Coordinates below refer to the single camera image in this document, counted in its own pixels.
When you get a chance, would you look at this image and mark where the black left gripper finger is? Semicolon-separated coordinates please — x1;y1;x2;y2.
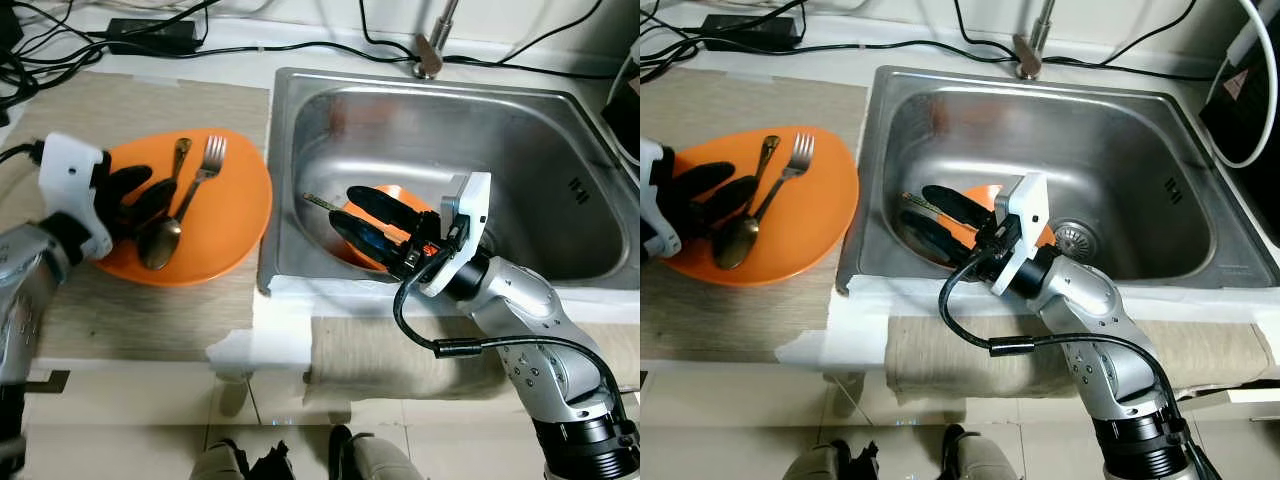
675;160;736;201
103;163;153;206
700;175;767;236
122;178;179;239

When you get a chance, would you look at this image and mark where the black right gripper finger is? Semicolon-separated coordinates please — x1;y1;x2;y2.
330;210;413;269
920;185;999;231
908;210;979;266
345;185;438;239

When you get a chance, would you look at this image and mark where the orange bowl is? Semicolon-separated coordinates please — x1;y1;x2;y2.
915;185;1057;269
328;185;443;273

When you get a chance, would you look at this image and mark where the bronze metal spoon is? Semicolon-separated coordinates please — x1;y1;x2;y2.
137;137;193;272
712;135;781;272

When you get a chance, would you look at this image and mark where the bronze metal fork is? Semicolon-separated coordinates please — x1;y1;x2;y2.
175;135;228;226
750;133;817;226

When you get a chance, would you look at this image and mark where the orange plate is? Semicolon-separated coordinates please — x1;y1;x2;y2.
88;127;274;288
658;125;861;288

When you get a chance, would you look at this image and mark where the metal sink drain strainer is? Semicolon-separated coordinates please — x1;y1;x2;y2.
1052;222;1099;257

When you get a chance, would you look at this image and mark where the black countertop appliance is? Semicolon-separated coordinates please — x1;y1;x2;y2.
1200;0;1280;201
603;70;641;176

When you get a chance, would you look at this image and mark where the stainless steel sink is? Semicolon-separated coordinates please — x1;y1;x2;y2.
257;67;641;296
835;65;1280;296

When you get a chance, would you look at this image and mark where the beige hanging towel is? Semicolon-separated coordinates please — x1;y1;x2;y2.
885;315;1273;403
305;315;641;406

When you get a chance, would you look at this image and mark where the black power adapter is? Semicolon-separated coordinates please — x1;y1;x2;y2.
700;13;801;51
105;18;199;56

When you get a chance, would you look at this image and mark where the metal faucet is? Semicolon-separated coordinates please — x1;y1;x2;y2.
1012;0;1059;81
415;0;463;81

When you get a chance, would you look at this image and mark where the robot right leg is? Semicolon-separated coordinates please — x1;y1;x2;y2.
938;425;1021;480
328;425;426;480

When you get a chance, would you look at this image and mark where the robot leg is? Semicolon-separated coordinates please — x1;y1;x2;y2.
328;425;426;480
780;440;883;480
938;425;1021;480
190;438;293;480

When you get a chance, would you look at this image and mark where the robot left leg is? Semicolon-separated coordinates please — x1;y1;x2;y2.
780;440;883;480
190;438;293;480

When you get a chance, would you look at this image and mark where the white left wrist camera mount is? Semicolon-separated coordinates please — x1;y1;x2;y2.
640;138;683;259
40;133;113;261

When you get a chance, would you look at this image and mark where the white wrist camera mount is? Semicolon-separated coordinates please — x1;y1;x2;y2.
640;138;683;259
418;172;493;298
40;133;113;261
990;172;1051;296

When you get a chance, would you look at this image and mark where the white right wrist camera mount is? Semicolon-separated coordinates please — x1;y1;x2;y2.
990;172;1051;296
418;172;493;298

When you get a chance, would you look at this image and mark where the white appliance cable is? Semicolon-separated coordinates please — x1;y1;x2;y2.
1205;0;1273;169

